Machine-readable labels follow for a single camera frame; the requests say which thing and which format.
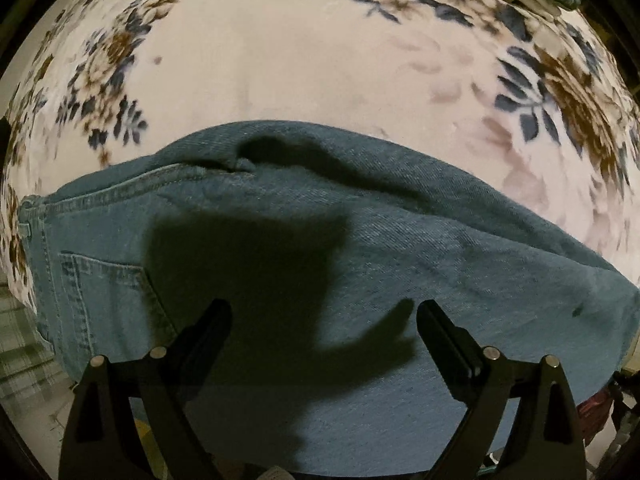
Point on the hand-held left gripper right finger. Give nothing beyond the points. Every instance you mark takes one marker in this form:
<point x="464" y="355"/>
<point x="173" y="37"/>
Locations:
<point x="442" y="332"/>

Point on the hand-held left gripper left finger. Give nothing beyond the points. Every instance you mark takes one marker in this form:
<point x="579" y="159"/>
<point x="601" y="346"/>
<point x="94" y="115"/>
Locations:
<point x="207" y="330"/>

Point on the blue denim pants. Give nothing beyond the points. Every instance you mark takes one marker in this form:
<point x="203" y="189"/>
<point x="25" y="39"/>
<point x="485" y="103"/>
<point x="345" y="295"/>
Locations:
<point x="410" y="260"/>

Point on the dark red bag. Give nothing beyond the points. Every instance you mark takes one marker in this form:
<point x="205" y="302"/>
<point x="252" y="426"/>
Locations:
<point x="592" y="412"/>

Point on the plaid cloth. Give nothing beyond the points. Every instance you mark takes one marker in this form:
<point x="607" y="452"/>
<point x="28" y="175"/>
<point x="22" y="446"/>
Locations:
<point x="22" y="345"/>

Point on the floral printed blanket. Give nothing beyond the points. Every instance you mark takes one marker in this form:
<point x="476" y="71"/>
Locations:
<point x="320" y="60"/>

